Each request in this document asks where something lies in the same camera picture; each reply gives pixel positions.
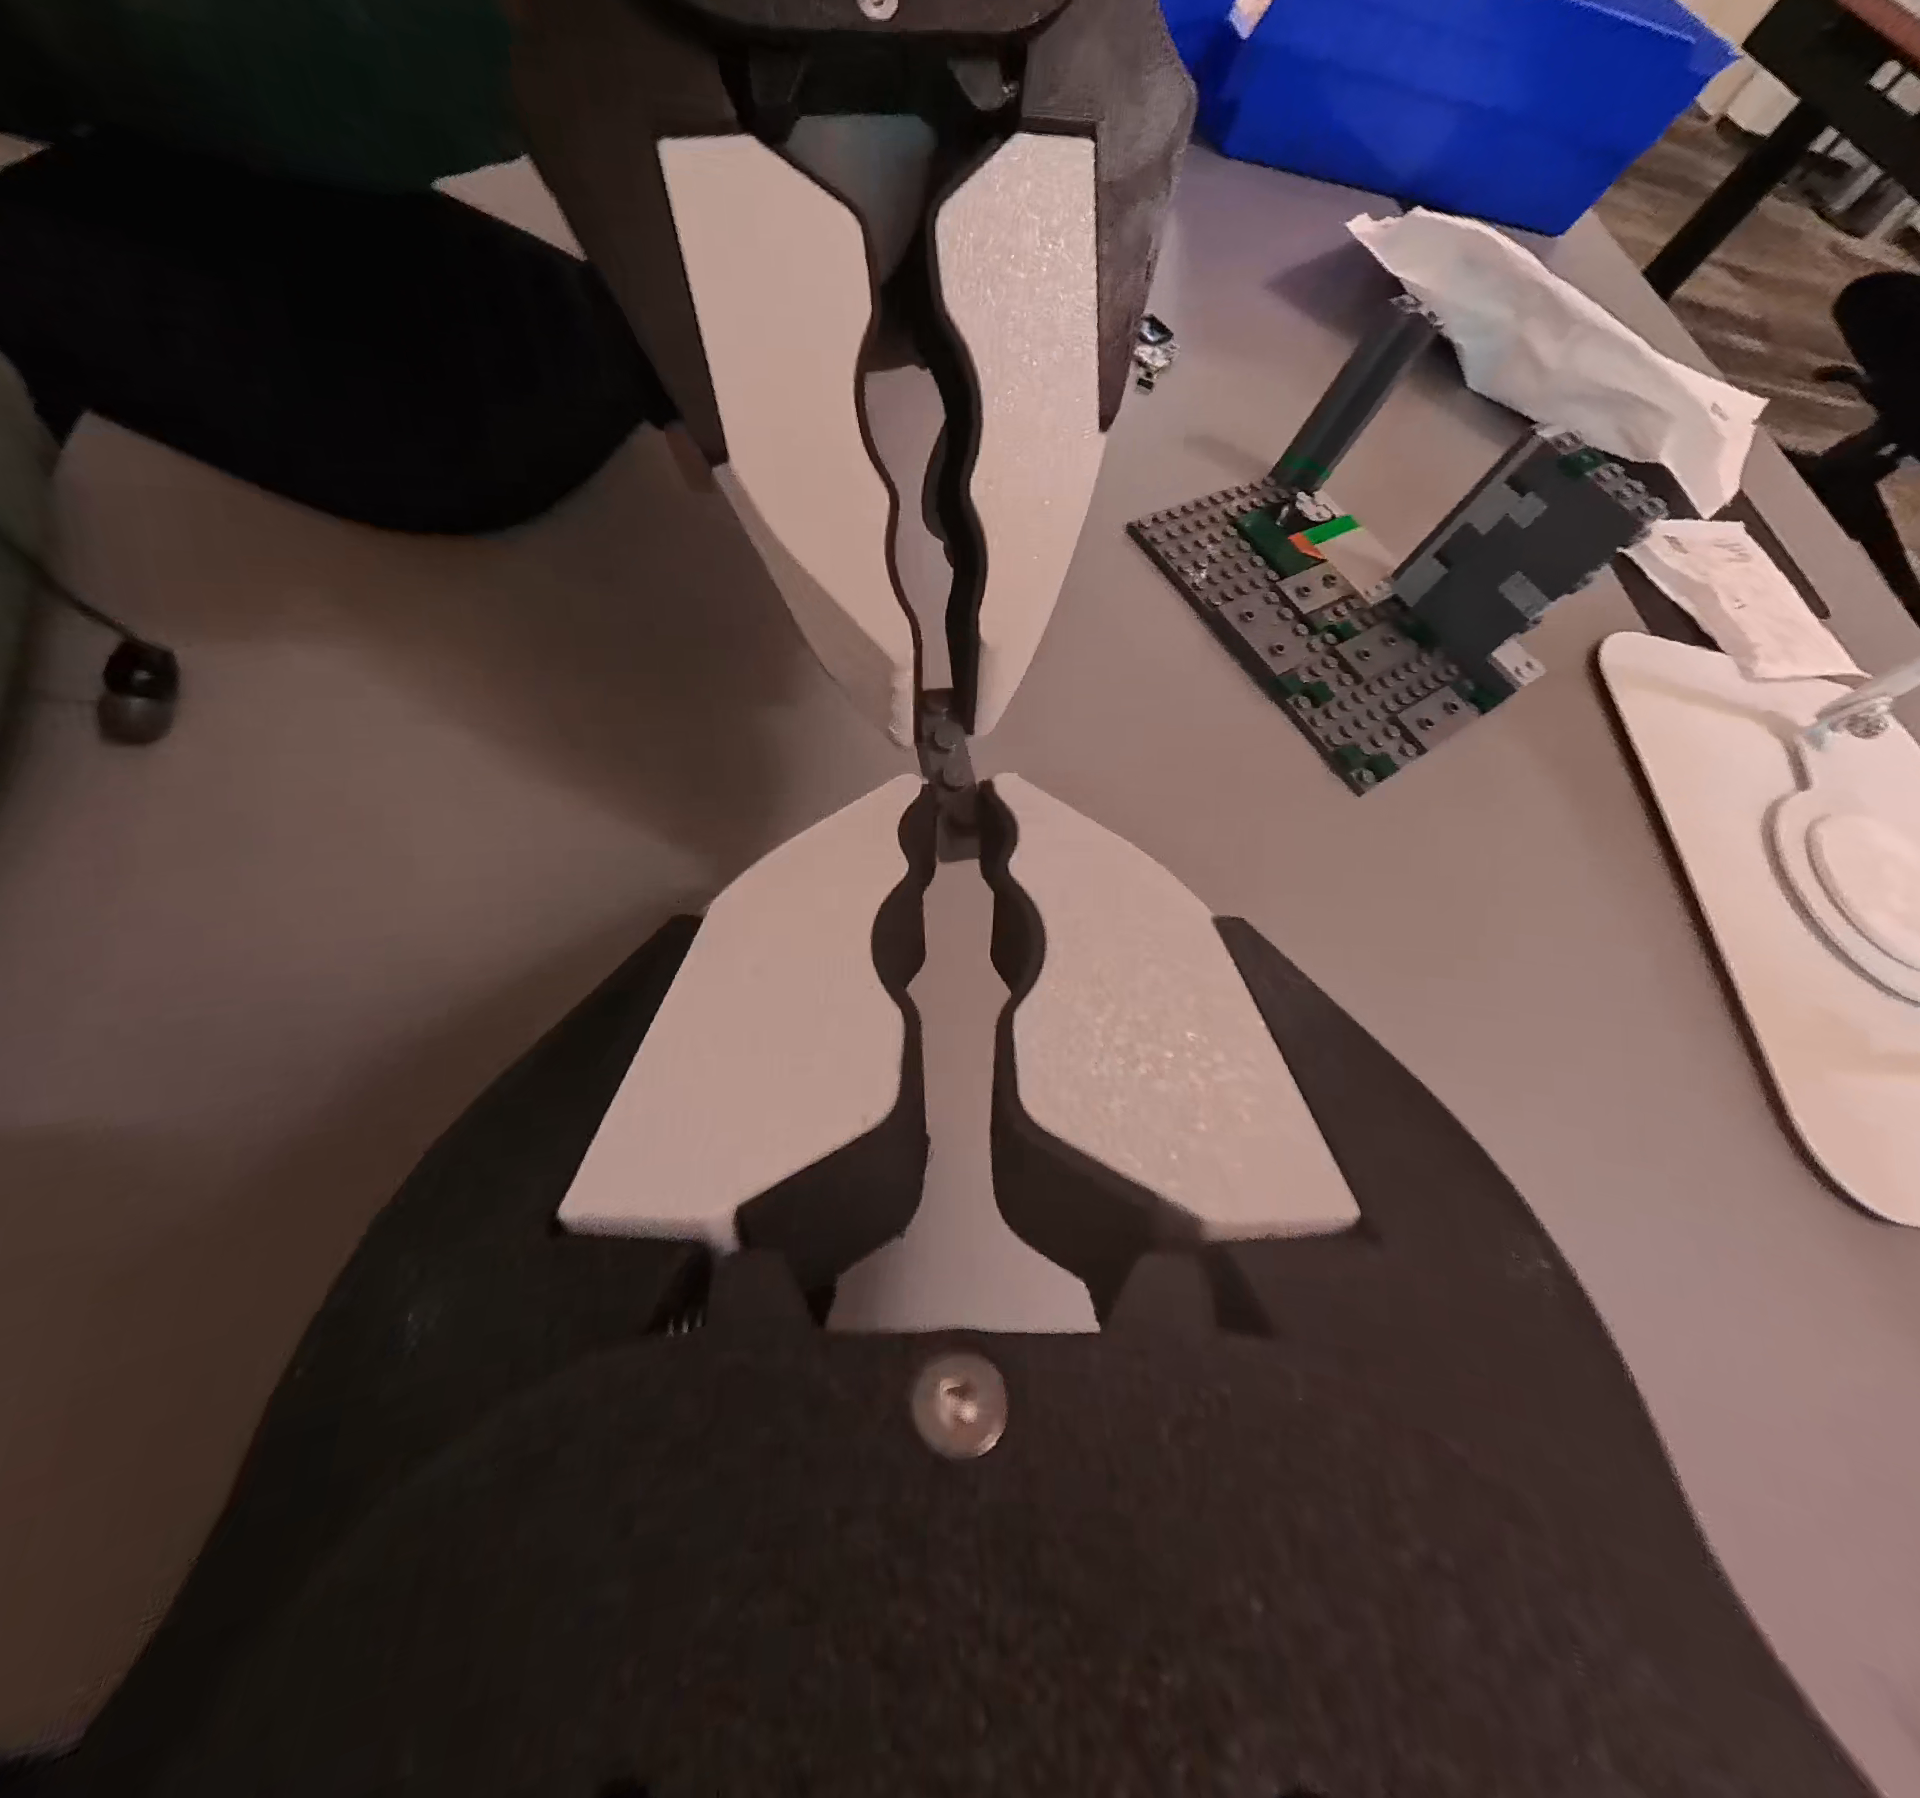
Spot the brown-edged office table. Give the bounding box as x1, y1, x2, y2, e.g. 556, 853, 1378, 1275
1643, 0, 1920, 318

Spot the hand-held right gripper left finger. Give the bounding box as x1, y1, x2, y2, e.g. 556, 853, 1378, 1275
559, 773, 933, 1247

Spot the grey brick model on baseplate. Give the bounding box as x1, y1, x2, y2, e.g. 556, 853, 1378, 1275
1128, 297, 1674, 798

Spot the black cable with plug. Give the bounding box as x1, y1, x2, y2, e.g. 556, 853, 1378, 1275
0, 508, 187, 748

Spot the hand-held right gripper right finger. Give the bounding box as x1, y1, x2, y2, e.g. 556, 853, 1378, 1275
974, 772, 1365, 1245

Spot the black office chair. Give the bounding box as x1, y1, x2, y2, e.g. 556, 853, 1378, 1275
1813, 270, 1920, 588

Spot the person's green sweater torso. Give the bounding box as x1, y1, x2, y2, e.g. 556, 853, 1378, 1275
0, 358, 70, 796

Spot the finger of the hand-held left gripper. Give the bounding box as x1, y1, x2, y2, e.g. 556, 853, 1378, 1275
922, 123, 1109, 742
660, 130, 940, 750

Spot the black office chair seat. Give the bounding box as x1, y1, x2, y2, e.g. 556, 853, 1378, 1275
0, 147, 680, 538

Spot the dark grey long brick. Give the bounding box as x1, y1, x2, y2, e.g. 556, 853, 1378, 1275
918, 692, 989, 866

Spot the white book stand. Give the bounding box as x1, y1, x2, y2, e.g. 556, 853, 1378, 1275
1594, 628, 1920, 1230

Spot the white paper bag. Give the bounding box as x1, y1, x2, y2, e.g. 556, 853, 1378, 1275
1346, 207, 1772, 520

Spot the flat white printed bag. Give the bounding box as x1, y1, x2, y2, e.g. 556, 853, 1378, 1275
1626, 520, 1867, 685

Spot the grey desk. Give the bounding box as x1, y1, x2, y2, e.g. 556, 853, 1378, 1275
0, 132, 1920, 1798

